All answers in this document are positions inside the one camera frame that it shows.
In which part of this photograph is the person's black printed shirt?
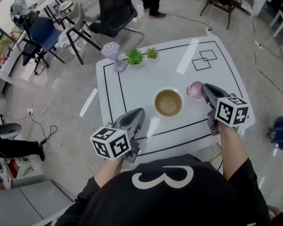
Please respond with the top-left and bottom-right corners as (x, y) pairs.
(54, 153), (272, 226)

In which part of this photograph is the white tape strip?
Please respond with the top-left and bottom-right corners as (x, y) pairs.
(79, 88), (99, 117)

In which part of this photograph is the black mesh office chair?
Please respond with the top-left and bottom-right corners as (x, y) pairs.
(81, 0), (144, 49)

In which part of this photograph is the pink cup dish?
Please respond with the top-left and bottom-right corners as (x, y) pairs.
(185, 81), (206, 102)

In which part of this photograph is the white table with black legs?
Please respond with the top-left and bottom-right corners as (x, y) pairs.
(35, 0), (74, 25)

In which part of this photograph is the grey chair with black frame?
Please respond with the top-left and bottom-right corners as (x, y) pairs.
(61, 1), (102, 65)

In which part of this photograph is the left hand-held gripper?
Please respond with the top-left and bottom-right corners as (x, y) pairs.
(89, 107), (146, 164)

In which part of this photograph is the white side table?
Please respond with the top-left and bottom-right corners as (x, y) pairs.
(270, 8), (283, 39)

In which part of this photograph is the large green potted plant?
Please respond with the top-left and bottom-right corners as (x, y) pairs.
(124, 48), (144, 68)

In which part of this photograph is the purple candle holder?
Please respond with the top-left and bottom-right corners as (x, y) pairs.
(100, 42), (128, 73)

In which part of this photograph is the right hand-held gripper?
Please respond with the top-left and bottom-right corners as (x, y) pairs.
(201, 83), (250, 136)

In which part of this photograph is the person's right forearm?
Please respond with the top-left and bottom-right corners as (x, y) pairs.
(217, 123), (249, 181)

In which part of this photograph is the black power cable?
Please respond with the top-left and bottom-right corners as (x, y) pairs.
(28, 112), (58, 146)

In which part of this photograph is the blue plastic chair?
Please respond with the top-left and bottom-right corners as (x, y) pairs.
(25, 17), (66, 75)

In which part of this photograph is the white floor cable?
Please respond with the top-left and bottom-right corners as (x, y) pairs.
(166, 13), (213, 32)

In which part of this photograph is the white shelf unit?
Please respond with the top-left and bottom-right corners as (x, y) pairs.
(228, 0), (273, 17)

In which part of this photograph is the low white shelf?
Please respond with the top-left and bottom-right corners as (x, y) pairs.
(4, 155), (45, 181)

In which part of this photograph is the grey cabinet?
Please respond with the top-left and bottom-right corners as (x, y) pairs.
(0, 179), (76, 226)

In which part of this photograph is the small green potted plant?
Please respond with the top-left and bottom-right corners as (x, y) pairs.
(145, 46), (159, 63)

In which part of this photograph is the person's left forearm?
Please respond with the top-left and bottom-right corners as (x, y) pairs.
(93, 158), (125, 188)

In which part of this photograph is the brown and white bowl dish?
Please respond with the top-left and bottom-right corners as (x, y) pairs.
(151, 87), (186, 120)

